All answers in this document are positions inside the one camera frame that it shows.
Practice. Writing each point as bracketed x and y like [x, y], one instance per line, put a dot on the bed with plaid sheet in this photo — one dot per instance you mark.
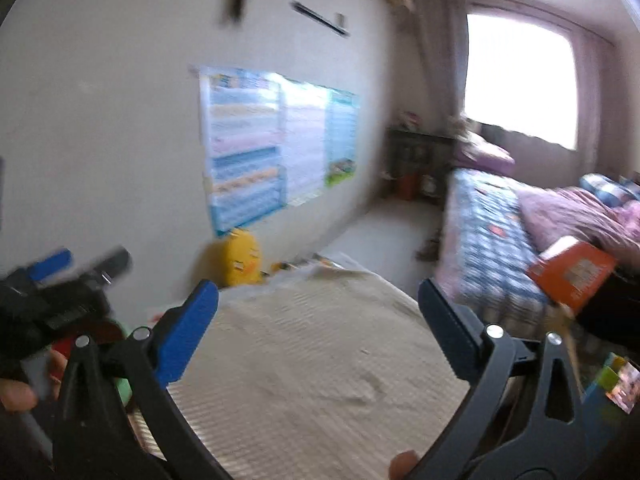
[490, 240]

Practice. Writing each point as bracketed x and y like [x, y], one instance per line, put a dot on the person's left hand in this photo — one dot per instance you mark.
[15, 395]

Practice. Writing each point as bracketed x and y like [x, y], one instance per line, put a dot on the dark wall rail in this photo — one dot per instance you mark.
[320, 19]

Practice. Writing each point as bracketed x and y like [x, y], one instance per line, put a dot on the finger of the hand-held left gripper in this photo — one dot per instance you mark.
[50, 264]
[110, 262]

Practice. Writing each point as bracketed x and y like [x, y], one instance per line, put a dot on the colourful box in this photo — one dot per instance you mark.
[617, 385]

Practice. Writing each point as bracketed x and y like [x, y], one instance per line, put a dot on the green chart wall poster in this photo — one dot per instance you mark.
[342, 135]

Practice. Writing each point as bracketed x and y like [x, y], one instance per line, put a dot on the blue letter wall poster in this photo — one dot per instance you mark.
[240, 160]

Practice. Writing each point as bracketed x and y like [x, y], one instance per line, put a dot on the yellow duck toy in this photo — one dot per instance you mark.
[235, 260]

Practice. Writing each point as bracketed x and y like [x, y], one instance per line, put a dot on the dark shelf table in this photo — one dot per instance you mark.
[420, 155]

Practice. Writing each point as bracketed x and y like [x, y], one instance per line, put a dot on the pink pillow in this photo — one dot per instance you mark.
[487, 155]

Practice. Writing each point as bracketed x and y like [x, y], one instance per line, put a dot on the pair of shoes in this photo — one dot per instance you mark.
[427, 251]

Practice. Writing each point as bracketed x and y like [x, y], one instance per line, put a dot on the person's right hand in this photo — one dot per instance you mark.
[404, 466]

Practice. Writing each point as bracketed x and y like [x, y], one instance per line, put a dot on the orange cardboard box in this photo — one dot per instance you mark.
[572, 275]

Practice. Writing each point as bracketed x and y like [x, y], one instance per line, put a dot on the pink curtain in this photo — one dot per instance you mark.
[595, 110]
[440, 60]

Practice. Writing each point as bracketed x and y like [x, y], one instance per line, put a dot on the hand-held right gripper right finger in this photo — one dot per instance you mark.
[445, 330]

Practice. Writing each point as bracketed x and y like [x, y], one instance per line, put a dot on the beige striped tablecloth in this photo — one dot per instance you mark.
[325, 360]

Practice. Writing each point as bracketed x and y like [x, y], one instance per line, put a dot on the pink quilt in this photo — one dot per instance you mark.
[570, 220]

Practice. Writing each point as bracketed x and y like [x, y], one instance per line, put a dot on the white chart wall poster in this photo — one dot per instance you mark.
[305, 145]

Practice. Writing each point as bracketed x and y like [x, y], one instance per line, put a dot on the blue plaid pillow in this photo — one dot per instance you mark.
[607, 190]

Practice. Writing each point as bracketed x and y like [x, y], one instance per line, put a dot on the bright window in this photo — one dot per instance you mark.
[520, 80]

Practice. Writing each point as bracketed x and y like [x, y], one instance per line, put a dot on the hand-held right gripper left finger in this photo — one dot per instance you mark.
[187, 335]

